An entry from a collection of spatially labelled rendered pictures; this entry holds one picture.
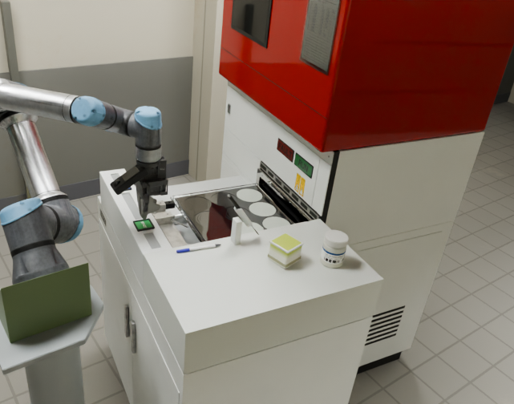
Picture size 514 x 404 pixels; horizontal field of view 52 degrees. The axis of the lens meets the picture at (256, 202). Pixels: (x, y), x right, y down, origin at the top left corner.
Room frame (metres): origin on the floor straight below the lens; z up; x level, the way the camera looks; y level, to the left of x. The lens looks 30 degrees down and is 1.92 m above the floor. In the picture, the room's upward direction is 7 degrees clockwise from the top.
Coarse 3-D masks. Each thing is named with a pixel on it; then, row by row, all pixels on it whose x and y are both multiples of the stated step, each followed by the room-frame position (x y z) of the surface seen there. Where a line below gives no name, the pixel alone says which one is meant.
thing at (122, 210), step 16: (112, 176) 1.71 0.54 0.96; (112, 192) 1.59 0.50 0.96; (128, 192) 1.61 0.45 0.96; (112, 208) 1.57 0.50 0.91; (128, 208) 1.50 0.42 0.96; (112, 224) 1.58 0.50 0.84; (128, 224) 1.41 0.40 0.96; (128, 240) 1.39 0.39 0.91; (144, 240) 1.33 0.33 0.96; (160, 240) 1.34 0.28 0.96; (128, 256) 1.40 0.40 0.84
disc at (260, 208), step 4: (252, 204) 1.73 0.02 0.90; (256, 204) 1.73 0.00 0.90; (260, 204) 1.73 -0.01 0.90; (264, 204) 1.74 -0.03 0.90; (268, 204) 1.74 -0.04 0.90; (252, 208) 1.70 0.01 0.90; (256, 208) 1.70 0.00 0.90; (260, 208) 1.70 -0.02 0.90; (264, 208) 1.71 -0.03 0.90; (268, 208) 1.71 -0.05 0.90; (272, 208) 1.71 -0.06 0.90; (256, 212) 1.67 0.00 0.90; (260, 212) 1.67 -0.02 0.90; (264, 212) 1.68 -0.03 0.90; (268, 212) 1.68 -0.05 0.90; (272, 212) 1.69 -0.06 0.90
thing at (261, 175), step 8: (264, 176) 1.90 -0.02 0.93; (272, 184) 1.84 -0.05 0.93; (264, 192) 1.89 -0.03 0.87; (280, 192) 1.79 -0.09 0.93; (272, 200) 1.83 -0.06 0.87; (288, 200) 1.73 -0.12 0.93; (280, 208) 1.77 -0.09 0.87; (296, 208) 1.68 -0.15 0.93; (288, 216) 1.72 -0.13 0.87; (304, 216) 1.63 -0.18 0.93
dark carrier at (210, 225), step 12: (216, 192) 1.78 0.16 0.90; (228, 192) 1.79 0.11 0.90; (180, 204) 1.66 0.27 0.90; (192, 204) 1.68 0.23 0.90; (204, 204) 1.69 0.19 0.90; (216, 204) 1.69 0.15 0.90; (228, 204) 1.71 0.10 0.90; (240, 204) 1.71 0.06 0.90; (192, 216) 1.59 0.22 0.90; (204, 216) 1.60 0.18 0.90; (216, 216) 1.61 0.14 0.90; (228, 216) 1.62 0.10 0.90; (252, 216) 1.64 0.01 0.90; (264, 216) 1.65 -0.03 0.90; (204, 228) 1.53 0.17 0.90; (216, 228) 1.54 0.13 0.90; (228, 228) 1.54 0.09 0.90; (264, 228) 1.57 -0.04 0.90; (204, 240) 1.46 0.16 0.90
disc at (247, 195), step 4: (240, 192) 1.81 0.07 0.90; (244, 192) 1.81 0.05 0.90; (248, 192) 1.81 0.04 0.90; (252, 192) 1.82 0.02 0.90; (256, 192) 1.82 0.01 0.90; (260, 192) 1.83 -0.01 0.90; (240, 196) 1.78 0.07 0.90; (244, 196) 1.78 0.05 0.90; (248, 196) 1.78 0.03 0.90; (252, 196) 1.79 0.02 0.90; (256, 196) 1.79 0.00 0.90; (260, 196) 1.79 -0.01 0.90; (248, 200) 1.75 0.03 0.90; (252, 200) 1.76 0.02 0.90; (256, 200) 1.76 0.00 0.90
